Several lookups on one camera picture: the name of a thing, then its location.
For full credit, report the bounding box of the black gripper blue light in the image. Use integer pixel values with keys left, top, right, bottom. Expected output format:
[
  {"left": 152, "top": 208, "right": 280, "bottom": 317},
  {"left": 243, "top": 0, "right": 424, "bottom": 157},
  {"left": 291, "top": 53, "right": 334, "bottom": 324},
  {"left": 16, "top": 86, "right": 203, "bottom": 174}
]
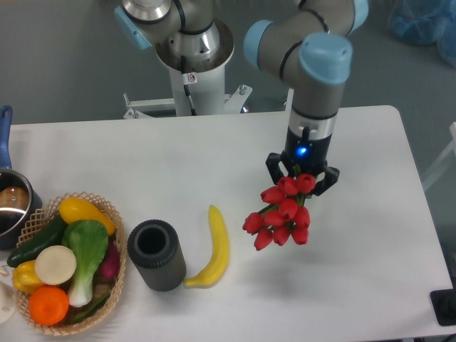
[{"left": 266, "top": 130, "right": 340, "bottom": 196}]

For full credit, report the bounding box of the red tulip bouquet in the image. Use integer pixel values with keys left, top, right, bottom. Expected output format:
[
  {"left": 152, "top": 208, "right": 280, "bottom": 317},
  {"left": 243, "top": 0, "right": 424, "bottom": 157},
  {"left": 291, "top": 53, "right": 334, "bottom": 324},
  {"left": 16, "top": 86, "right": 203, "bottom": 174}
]
[{"left": 242, "top": 172, "right": 316, "bottom": 251}]

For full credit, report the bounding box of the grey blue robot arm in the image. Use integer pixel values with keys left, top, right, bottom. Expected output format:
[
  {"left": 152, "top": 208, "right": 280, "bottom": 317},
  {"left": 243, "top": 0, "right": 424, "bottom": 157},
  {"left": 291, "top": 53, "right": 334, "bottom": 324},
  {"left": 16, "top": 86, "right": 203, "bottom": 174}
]
[{"left": 114, "top": 1, "right": 369, "bottom": 196}]

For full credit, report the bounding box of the yellow banana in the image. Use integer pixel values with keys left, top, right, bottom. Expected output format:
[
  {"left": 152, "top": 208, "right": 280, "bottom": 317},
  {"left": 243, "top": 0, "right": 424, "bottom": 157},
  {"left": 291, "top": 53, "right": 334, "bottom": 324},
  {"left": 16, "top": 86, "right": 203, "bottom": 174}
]
[{"left": 183, "top": 204, "right": 230, "bottom": 289}]

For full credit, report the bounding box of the dark grey ribbed vase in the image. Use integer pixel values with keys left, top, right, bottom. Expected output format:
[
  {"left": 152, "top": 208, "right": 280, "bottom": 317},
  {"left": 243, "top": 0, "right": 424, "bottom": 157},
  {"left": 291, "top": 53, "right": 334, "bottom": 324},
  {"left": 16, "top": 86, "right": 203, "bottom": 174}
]
[{"left": 128, "top": 219, "right": 187, "bottom": 291}]

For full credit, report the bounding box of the black device at edge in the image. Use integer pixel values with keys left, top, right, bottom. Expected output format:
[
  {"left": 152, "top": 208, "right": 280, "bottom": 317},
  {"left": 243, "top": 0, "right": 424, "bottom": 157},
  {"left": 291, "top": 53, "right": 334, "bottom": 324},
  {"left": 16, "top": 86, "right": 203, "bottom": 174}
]
[{"left": 430, "top": 289, "right": 455, "bottom": 326}]

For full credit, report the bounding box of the purple sweet potato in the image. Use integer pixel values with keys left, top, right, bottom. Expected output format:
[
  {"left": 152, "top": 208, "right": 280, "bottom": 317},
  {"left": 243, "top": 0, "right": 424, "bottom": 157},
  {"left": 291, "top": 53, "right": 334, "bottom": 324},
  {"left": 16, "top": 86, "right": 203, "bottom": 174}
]
[{"left": 98, "top": 240, "right": 120, "bottom": 281}]

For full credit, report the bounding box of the green bok choy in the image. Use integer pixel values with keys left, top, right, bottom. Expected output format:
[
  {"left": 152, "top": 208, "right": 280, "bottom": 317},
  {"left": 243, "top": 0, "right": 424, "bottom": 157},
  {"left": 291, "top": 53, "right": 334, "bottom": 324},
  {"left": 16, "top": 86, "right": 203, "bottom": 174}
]
[{"left": 62, "top": 219, "right": 108, "bottom": 307}]

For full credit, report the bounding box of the yellow squash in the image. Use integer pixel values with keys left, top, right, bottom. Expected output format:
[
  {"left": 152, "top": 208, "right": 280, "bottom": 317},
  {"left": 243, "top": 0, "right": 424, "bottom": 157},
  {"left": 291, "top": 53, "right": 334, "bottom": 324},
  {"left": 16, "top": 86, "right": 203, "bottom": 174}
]
[{"left": 58, "top": 197, "right": 116, "bottom": 236}]

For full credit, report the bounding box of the green chili pepper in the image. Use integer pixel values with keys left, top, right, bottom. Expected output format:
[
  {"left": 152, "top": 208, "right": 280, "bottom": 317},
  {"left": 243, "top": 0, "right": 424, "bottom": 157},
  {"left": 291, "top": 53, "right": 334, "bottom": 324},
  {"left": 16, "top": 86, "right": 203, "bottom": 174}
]
[{"left": 66, "top": 291, "right": 110, "bottom": 325}]

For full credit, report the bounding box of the dark green cucumber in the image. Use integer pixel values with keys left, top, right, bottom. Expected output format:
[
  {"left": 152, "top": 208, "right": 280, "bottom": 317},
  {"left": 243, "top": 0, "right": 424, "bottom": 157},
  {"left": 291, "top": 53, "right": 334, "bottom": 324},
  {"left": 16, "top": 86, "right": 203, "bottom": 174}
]
[{"left": 6, "top": 214, "right": 68, "bottom": 268}]

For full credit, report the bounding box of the white round radish slice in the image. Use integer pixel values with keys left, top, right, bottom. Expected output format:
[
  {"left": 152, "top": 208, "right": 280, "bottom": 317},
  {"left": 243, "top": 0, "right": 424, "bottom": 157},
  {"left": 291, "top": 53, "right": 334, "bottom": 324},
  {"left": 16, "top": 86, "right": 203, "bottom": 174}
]
[{"left": 34, "top": 245, "right": 77, "bottom": 285}]

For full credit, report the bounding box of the woven bamboo basket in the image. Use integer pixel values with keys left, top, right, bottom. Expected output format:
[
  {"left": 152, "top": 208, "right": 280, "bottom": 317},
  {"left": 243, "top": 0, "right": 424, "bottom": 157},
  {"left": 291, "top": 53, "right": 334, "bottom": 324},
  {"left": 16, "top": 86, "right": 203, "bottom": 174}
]
[{"left": 14, "top": 192, "right": 127, "bottom": 336}]

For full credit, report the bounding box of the orange fruit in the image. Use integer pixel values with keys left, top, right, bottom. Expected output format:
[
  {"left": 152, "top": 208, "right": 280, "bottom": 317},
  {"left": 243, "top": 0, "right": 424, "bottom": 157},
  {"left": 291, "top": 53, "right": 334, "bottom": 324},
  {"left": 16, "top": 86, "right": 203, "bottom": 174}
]
[{"left": 28, "top": 286, "right": 69, "bottom": 326}]

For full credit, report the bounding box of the yellow bell pepper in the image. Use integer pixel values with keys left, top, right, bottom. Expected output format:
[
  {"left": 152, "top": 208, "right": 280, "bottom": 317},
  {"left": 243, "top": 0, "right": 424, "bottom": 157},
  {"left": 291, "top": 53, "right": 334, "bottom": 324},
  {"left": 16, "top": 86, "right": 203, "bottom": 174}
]
[{"left": 13, "top": 260, "right": 45, "bottom": 294}]

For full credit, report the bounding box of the small garlic piece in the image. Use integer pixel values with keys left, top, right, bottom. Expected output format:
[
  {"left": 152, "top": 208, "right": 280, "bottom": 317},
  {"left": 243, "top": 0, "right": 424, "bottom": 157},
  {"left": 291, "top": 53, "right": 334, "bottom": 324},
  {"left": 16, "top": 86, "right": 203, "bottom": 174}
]
[{"left": 0, "top": 266, "right": 9, "bottom": 277}]

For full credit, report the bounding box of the white round object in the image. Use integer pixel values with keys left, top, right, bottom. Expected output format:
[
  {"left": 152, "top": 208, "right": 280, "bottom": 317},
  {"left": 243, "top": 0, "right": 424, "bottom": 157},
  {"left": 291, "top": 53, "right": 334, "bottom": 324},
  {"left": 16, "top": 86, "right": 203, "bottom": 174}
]
[{"left": 0, "top": 282, "right": 16, "bottom": 324}]

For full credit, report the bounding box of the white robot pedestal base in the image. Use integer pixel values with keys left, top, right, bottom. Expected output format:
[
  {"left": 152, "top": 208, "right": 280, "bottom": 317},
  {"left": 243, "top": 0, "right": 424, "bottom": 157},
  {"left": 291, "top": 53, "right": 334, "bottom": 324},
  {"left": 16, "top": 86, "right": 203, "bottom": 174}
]
[{"left": 123, "top": 62, "right": 253, "bottom": 119}]

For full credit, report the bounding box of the blue handled saucepan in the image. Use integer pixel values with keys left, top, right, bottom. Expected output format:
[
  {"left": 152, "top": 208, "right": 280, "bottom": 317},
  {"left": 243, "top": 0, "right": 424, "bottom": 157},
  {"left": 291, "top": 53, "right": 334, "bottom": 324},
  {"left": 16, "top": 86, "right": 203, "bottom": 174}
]
[{"left": 1, "top": 105, "right": 42, "bottom": 251}]

